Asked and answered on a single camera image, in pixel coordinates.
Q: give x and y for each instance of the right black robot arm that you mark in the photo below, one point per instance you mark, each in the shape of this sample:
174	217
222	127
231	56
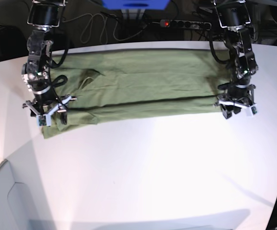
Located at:
44	16

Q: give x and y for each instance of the blue box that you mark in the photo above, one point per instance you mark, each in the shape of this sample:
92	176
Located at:
135	4

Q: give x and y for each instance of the black power strip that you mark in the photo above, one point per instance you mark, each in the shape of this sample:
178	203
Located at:
182	24

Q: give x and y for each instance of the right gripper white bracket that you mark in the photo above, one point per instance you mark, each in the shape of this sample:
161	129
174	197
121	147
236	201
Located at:
44	113

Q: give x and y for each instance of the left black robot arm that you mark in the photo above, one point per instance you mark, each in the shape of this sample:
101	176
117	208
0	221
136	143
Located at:
234	18

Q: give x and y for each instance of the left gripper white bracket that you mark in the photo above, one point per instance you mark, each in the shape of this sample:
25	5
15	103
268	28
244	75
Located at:
235	99

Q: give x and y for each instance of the green T-shirt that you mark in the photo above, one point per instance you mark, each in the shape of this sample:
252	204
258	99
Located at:
131	84

